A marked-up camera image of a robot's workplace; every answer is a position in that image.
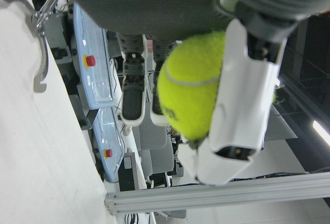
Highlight grey and white robot hand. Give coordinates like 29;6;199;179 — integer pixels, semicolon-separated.
55;0;330;186

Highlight yellow tennis ball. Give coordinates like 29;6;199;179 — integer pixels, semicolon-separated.
157;30;278;142

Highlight blue-grey teach pendant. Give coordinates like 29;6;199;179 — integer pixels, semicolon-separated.
72;2;116;110
92;107;124;183

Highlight metal table clamp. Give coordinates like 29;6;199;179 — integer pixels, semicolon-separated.
3;0;64;93

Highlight grey office chair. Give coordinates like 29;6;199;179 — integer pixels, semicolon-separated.
139;119;176;178

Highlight grey finned metal box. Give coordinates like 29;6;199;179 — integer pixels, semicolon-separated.
81;109;100;130

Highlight black box with label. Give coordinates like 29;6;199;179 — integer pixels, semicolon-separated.
118;153;141;191

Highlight aluminium extrusion beam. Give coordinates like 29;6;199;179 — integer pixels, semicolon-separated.
104;172;330;216

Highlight white ceiling light strip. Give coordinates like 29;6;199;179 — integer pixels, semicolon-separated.
311;120;330;146

